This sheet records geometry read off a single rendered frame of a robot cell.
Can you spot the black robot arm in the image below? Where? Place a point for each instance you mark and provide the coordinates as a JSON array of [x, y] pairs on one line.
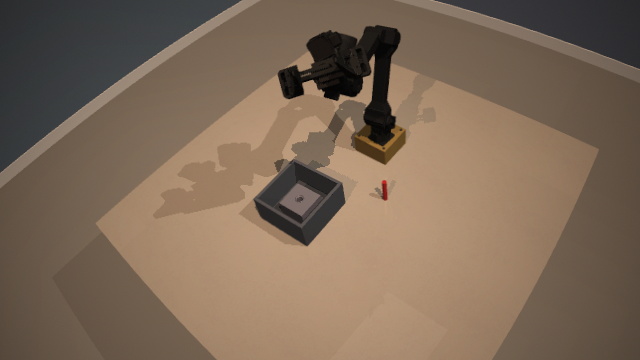
[[377, 40]]

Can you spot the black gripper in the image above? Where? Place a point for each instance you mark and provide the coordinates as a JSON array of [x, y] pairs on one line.
[[327, 74]]

